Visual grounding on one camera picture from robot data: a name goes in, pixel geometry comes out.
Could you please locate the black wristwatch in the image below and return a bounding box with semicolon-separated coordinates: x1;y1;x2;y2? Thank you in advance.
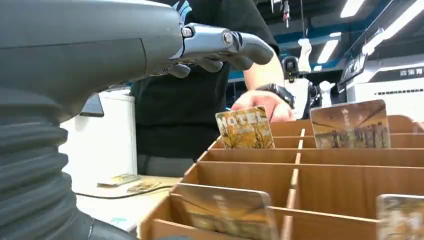
255;83;296;110

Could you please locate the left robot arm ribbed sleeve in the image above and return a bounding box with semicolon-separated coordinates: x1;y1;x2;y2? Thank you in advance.
0;87;140;240

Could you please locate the long black cable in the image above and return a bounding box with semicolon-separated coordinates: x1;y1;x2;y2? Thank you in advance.
74;184;175;201

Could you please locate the person's left hand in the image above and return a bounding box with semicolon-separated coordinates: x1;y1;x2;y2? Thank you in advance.
230;90;296;123

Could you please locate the brown printed card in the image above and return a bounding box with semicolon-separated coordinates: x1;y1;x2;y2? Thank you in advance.
172;183;281;240

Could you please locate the brown building card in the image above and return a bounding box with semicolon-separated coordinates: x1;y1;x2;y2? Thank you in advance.
309;99;392;150

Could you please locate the yellow hotel card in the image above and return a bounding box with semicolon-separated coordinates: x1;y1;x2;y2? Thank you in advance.
215;105;276;150

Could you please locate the white box stand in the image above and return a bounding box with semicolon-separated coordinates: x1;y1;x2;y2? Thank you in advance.
59;88;139;197

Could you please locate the white machine with sign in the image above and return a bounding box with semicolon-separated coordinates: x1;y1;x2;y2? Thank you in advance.
338;52;424;117

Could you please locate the white humanoid robot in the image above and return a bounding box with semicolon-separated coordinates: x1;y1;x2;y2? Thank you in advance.
280;38;336;121

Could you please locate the ceiling light strip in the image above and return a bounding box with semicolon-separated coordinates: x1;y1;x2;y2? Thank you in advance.
316;39;340;65
361;0;424;56
340;0;366;19

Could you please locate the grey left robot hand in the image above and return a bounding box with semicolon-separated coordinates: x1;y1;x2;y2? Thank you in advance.
0;0;275;116

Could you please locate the person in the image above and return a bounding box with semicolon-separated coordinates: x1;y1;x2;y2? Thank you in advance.
129;0;296;178

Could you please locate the wooden card box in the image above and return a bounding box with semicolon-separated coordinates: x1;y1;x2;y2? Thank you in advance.
137;114;424;240

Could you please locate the stack of printed cards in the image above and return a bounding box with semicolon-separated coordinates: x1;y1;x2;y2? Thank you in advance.
96;173;142;189

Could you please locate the loose printed card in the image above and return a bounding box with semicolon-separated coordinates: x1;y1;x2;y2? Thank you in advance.
125;180;162;195

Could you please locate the yellow printed card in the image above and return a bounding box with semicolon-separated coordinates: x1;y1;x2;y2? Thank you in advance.
375;193;424;240

